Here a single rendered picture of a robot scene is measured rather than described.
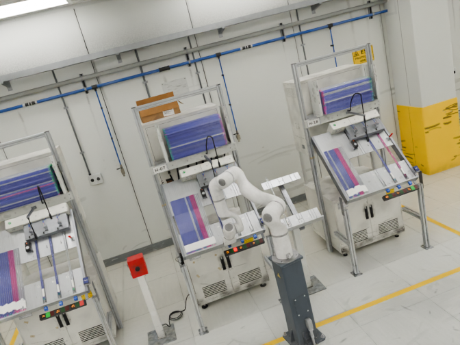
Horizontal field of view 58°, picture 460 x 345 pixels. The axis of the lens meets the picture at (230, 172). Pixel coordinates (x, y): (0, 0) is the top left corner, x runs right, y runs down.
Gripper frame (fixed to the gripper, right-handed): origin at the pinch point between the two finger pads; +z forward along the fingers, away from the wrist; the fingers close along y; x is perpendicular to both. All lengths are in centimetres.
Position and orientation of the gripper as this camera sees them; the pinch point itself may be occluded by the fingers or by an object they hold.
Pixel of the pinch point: (229, 244)
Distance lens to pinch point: 336.8
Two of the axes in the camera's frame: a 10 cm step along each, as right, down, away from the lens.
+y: 9.4, -2.9, 1.7
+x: -3.4, -8.0, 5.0
